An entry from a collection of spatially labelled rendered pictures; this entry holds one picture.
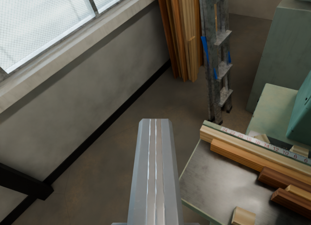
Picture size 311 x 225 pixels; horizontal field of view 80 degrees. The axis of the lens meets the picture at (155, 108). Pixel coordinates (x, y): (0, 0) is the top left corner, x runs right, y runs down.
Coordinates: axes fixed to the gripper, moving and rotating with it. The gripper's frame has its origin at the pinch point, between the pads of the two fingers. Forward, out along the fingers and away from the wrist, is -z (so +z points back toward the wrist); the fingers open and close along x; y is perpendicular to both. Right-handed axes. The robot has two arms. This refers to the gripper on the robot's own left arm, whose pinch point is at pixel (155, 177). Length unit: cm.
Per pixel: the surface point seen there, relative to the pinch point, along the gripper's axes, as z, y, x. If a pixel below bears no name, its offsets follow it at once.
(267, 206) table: -13.6, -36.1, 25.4
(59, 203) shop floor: -58, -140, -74
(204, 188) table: -18.6, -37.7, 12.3
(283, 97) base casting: -52, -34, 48
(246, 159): -22.4, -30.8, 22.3
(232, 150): -25.0, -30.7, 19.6
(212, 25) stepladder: -99, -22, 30
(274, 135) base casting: -37, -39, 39
